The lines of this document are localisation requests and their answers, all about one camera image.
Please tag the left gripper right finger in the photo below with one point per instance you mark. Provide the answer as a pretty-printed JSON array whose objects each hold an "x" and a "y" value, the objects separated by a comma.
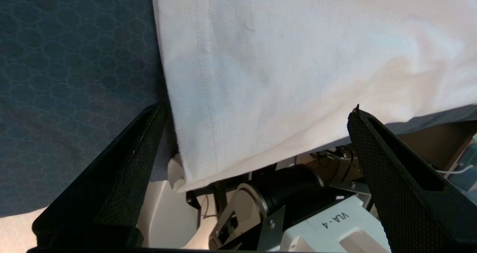
[{"x": 402, "y": 193}]

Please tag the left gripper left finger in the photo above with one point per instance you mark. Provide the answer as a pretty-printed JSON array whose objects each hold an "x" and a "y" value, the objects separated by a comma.
[{"x": 111, "y": 193}]

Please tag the white T-shirt with blue print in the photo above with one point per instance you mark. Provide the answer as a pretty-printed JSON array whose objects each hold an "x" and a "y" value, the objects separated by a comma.
[{"x": 298, "y": 59}]

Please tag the white robot torso column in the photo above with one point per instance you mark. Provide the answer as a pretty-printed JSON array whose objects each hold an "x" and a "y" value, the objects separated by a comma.
[{"x": 335, "y": 227}]

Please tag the black cylindrical torso joint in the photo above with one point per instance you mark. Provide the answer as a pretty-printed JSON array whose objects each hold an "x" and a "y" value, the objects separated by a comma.
[{"x": 287, "y": 186}]

